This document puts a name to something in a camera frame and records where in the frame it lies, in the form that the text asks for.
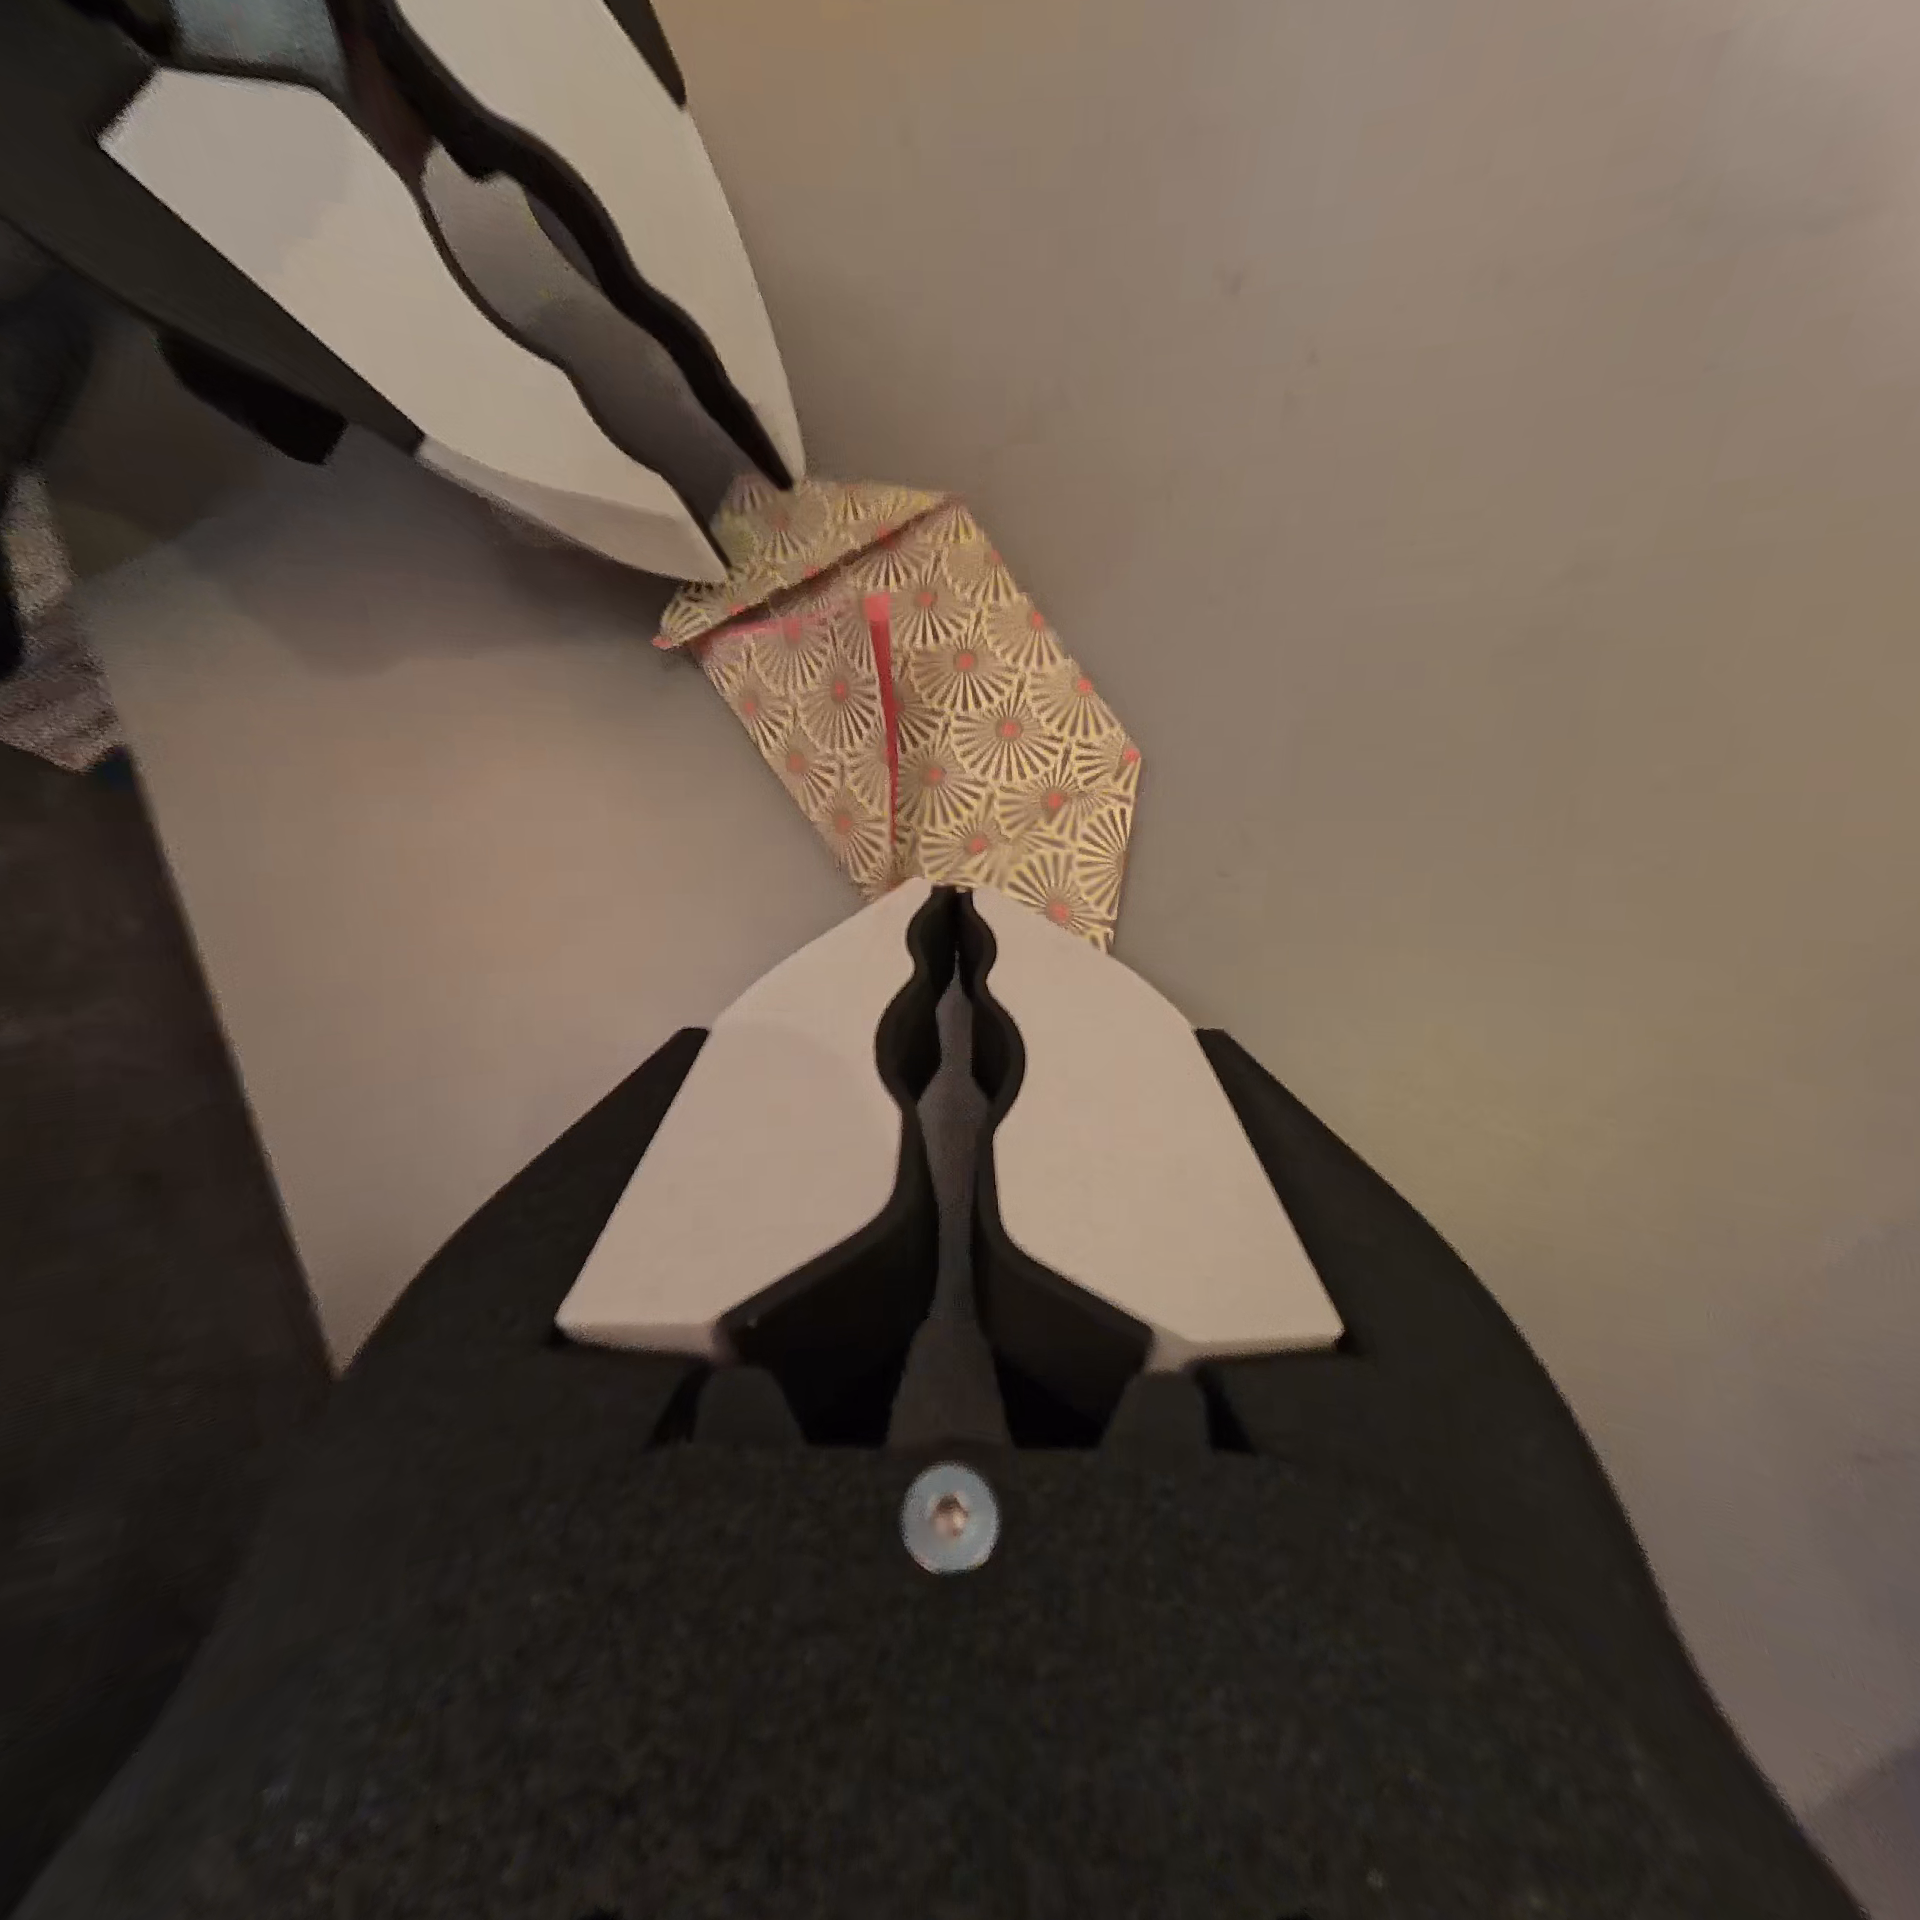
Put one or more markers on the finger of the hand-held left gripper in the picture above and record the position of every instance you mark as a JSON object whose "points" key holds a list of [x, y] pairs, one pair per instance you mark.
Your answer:
{"points": [[628, 149], [299, 254]]}

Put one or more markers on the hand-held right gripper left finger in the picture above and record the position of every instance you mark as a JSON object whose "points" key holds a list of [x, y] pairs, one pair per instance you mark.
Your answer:
{"points": [[751, 1171]]}

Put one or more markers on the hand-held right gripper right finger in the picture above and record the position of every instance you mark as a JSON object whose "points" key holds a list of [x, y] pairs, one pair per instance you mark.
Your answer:
{"points": [[1141, 1171]]}

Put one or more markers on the gold patterned origami paper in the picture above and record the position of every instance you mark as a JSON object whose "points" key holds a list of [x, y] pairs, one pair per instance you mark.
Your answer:
{"points": [[991, 720]]}

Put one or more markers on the speckled grey fabric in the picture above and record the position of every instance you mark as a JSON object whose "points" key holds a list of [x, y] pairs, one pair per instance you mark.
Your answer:
{"points": [[52, 661]]}

